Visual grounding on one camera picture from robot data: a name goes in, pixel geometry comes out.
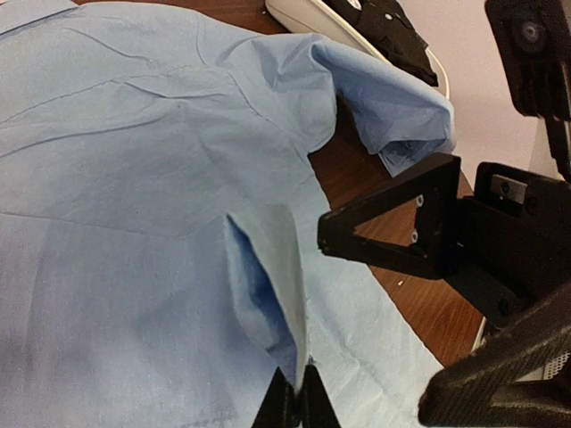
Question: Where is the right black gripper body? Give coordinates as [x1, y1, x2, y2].
[445, 162, 570, 329]

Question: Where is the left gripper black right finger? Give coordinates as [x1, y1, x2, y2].
[299, 365, 341, 428]

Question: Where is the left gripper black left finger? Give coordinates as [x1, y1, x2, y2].
[252, 367, 297, 428]

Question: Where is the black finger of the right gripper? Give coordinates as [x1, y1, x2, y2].
[318, 153, 460, 280]
[418, 284, 570, 427]

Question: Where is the light blue long sleeve shirt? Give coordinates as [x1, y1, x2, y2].
[1, 1, 453, 427]

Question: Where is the white plastic basket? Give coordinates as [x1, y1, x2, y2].
[265, 1, 451, 97]

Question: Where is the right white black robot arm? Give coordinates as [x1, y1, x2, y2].
[318, 1, 570, 427]

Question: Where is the black folded shirt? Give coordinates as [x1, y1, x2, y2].
[325, 0, 438, 86]

